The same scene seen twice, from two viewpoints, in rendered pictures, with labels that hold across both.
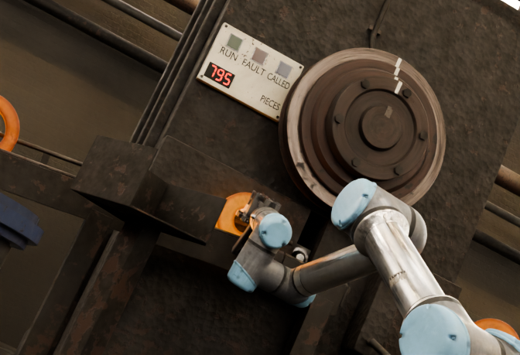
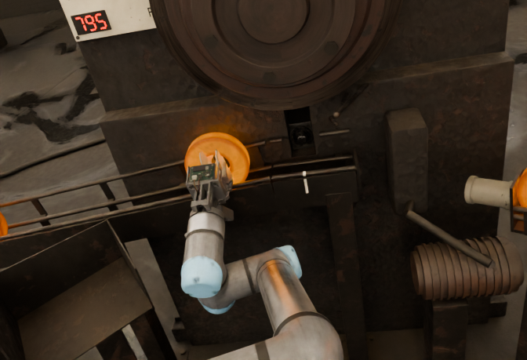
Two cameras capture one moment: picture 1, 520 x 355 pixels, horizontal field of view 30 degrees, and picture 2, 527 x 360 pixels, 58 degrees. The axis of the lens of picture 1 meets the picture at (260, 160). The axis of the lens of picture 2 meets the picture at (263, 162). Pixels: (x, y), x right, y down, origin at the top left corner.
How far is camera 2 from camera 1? 202 cm
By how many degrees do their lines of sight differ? 50
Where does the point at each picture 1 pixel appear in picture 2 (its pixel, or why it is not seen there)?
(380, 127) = (270, 13)
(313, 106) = (183, 24)
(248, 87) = (127, 10)
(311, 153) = (223, 78)
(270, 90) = not seen: outside the picture
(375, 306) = (398, 172)
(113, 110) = not seen: outside the picture
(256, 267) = (214, 303)
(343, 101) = (200, 15)
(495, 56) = not seen: outside the picture
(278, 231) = (200, 289)
